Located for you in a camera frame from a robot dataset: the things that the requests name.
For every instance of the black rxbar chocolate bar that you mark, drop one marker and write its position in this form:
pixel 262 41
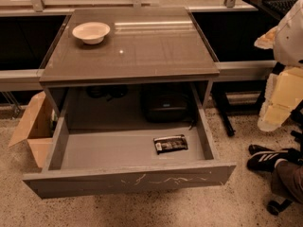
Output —
pixel 170 143

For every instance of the brown trouser leg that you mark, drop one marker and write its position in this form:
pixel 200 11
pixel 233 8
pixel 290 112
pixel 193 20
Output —
pixel 287 181

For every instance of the grey open top drawer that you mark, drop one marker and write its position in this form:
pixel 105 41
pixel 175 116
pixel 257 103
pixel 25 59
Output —
pixel 105 146

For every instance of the white ceramic bowl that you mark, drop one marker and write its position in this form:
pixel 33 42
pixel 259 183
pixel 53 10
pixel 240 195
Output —
pixel 91 33

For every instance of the brown cardboard box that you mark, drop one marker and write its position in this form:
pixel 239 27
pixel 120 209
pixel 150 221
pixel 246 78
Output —
pixel 34 127

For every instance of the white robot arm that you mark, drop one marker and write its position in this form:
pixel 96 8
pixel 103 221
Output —
pixel 286 39

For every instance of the black white sneaker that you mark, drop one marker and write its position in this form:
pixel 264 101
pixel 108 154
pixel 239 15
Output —
pixel 266 160

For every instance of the black bag under cabinet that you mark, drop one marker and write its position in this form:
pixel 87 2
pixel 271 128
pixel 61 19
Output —
pixel 162 105

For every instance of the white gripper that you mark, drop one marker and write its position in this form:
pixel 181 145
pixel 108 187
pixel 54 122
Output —
pixel 290 38

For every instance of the grey cabinet with glass top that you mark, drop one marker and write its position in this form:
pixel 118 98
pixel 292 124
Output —
pixel 148 44

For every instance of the black office chair base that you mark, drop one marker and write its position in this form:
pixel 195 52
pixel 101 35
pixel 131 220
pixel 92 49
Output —
pixel 273 207

